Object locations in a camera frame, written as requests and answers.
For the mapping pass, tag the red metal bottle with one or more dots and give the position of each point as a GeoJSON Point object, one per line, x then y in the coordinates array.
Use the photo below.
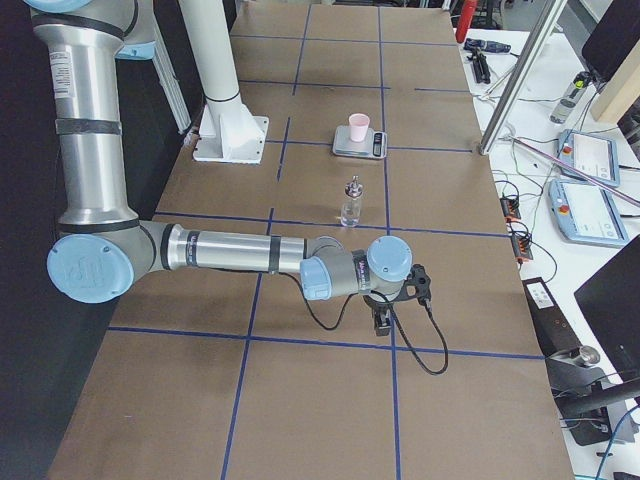
{"type": "Point", "coordinates": [465, 19]}

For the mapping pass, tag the lower orange black connector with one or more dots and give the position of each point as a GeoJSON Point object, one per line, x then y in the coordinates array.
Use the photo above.
{"type": "Point", "coordinates": [521, 245]}

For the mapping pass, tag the pink paper cup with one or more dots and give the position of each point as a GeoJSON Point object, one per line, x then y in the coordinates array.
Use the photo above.
{"type": "Point", "coordinates": [358, 127]}

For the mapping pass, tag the clear water bottle green cap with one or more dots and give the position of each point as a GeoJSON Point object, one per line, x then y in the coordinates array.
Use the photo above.
{"type": "Point", "coordinates": [571, 97]}

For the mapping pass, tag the upper blue teach pendant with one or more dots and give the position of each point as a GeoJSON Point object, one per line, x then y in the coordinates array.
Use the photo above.
{"type": "Point", "coordinates": [590, 154]}

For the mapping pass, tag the lower blue teach pendant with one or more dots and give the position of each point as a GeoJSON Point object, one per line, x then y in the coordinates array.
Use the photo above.
{"type": "Point", "coordinates": [586, 214]}

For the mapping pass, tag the silver digital kitchen scale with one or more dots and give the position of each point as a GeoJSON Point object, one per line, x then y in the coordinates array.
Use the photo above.
{"type": "Point", "coordinates": [374, 145]}

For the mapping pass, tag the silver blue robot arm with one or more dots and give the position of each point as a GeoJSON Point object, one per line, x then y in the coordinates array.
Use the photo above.
{"type": "Point", "coordinates": [104, 247]}

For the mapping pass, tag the blue teach pendant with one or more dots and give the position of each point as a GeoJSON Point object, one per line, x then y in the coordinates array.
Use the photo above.
{"type": "Point", "coordinates": [590, 154]}
{"type": "Point", "coordinates": [586, 214]}

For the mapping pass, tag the black computer monitor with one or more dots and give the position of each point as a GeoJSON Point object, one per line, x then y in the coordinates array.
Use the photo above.
{"type": "Point", "coordinates": [613, 38]}

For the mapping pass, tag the upper orange black connector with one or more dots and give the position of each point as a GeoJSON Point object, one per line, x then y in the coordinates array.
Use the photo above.
{"type": "Point", "coordinates": [510, 208]}

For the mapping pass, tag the aluminium frame post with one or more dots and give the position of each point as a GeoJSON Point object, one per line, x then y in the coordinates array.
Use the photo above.
{"type": "Point", "coordinates": [531, 51]}

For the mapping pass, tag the blue folded umbrella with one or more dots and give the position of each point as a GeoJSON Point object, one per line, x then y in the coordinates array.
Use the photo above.
{"type": "Point", "coordinates": [486, 46]}

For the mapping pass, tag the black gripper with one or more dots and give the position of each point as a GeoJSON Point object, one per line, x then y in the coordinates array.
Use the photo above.
{"type": "Point", "coordinates": [373, 301]}

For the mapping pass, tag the orange black connector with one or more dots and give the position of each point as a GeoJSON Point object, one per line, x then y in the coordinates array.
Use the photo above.
{"type": "Point", "coordinates": [510, 208]}
{"type": "Point", "coordinates": [521, 245]}

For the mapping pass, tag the wooden board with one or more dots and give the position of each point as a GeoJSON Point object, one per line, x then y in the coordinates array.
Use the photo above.
{"type": "Point", "coordinates": [620, 92]}

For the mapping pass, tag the black folded tripod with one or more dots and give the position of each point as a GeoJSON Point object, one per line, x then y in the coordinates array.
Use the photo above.
{"type": "Point", "coordinates": [480, 66]}

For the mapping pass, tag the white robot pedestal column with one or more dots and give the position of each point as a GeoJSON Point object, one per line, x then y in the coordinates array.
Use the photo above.
{"type": "Point", "coordinates": [228, 132]}

